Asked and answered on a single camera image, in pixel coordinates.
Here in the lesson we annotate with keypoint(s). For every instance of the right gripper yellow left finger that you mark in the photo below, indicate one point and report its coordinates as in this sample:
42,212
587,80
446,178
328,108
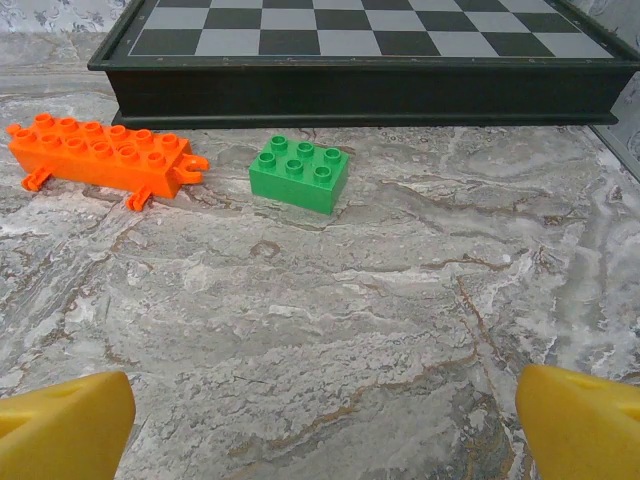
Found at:
65,430

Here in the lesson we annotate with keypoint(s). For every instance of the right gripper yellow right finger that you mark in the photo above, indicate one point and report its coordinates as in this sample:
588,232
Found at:
580,430

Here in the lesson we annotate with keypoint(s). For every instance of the orange toy brick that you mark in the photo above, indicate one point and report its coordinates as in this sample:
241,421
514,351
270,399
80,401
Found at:
105,165

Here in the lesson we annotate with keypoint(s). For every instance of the green toy brick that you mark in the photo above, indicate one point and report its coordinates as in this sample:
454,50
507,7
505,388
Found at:
295,187

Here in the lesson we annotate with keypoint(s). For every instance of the black grey chessboard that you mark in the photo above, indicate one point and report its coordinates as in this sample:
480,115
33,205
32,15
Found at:
360,90

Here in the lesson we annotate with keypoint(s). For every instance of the aluminium side rail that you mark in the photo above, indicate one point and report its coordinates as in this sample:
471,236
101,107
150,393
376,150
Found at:
625,150

